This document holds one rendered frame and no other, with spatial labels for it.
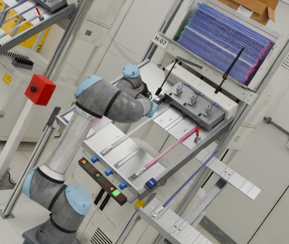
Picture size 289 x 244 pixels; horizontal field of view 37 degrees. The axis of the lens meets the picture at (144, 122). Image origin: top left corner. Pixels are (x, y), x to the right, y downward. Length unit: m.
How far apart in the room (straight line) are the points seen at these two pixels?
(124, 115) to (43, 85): 1.23
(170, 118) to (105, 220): 0.73
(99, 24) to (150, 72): 0.92
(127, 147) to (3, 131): 1.40
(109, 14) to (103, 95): 1.96
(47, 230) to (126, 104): 0.56
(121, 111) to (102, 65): 3.30
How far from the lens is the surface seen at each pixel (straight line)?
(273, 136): 3.86
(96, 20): 3.39
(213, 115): 2.35
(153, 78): 2.62
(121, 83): 1.98
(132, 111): 1.58
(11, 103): 3.31
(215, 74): 2.46
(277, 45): 2.33
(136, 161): 2.21
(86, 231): 2.73
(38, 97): 2.75
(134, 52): 4.61
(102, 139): 2.31
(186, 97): 2.43
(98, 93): 1.56
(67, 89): 3.56
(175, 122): 2.38
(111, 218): 2.60
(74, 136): 1.61
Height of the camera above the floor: 1.53
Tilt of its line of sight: 14 degrees down
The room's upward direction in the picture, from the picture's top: 30 degrees clockwise
